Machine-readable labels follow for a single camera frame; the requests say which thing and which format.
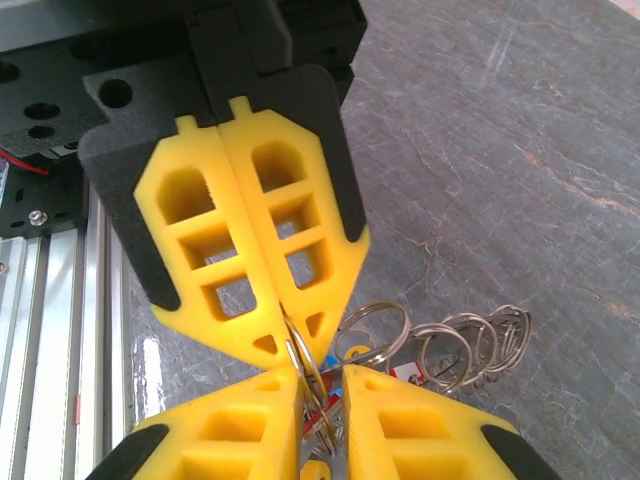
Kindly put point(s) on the blue key tag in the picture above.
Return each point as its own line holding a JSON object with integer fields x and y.
{"x": 329, "y": 361}

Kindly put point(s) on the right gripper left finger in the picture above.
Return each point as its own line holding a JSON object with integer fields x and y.
{"x": 215, "y": 435}

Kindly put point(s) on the red key tag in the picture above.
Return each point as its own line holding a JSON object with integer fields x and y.
{"x": 406, "y": 372}

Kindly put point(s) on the yellow key tag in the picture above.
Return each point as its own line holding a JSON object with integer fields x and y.
{"x": 316, "y": 471}
{"x": 358, "y": 350}

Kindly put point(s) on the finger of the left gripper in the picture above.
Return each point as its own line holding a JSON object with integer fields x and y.
{"x": 300, "y": 175}
{"x": 165, "y": 210}

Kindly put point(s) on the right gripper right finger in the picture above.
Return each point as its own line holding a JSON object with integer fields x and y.
{"x": 430, "y": 435}

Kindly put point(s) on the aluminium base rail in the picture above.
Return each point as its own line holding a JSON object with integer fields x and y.
{"x": 60, "y": 350}

